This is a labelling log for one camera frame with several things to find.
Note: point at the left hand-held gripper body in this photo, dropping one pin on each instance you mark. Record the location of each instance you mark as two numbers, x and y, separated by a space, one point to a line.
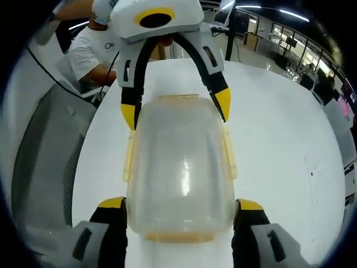
184 16

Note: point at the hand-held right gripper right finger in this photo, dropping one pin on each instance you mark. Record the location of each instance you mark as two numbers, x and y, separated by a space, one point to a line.
259 240

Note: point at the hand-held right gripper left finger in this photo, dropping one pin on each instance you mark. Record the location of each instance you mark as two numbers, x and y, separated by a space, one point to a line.
108 237

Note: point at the clear plastic food container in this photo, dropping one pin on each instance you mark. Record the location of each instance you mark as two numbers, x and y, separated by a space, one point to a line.
181 156

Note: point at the black stand pole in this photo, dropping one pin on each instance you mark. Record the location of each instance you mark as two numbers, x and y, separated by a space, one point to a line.
229 36

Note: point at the light wooden cabinet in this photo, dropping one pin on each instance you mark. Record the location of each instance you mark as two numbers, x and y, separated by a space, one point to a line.
250 41

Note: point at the black monitor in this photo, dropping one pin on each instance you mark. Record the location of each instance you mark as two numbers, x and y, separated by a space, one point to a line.
292 42

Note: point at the grey mesh office chair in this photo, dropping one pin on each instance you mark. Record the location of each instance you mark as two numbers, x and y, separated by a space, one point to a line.
47 145

